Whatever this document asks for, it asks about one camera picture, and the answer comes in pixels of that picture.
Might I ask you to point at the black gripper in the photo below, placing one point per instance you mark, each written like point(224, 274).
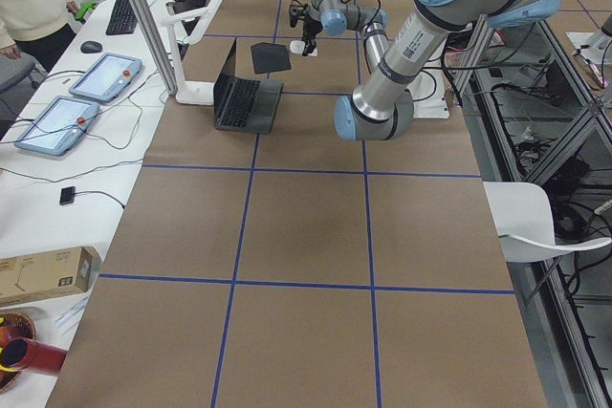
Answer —
point(311, 26)

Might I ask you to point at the white computer mouse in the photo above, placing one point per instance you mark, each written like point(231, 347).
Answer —
point(299, 47)

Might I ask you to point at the black mouse pad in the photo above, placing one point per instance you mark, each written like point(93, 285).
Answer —
point(270, 58)

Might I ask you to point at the grey laptop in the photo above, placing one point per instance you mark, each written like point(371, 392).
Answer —
point(243, 104)

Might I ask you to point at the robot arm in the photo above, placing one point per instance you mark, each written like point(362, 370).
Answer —
point(382, 108)

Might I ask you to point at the white desk lamp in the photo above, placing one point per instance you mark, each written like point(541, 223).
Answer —
point(190, 92)

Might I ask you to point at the black desk mouse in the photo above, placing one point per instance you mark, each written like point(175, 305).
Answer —
point(91, 47)

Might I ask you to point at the black keyboard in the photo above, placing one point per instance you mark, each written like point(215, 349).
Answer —
point(122, 19)

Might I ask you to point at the upper teach pendant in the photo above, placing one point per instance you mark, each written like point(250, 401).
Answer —
point(107, 77)

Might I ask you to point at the teach pendant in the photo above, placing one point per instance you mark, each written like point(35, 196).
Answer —
point(107, 77)
point(59, 127)

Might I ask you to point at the lower teach pendant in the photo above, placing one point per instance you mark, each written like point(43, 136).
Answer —
point(59, 127)

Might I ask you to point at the person in cream sweater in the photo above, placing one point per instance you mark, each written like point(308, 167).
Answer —
point(39, 28)

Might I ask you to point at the white chair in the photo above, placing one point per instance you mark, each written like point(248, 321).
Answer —
point(524, 224)

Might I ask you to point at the cardboard box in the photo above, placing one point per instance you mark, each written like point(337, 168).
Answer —
point(46, 275)

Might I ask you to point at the red cylinder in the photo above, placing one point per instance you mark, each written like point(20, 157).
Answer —
point(27, 355)

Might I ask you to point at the aluminium frame post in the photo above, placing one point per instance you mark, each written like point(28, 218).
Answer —
point(155, 44)

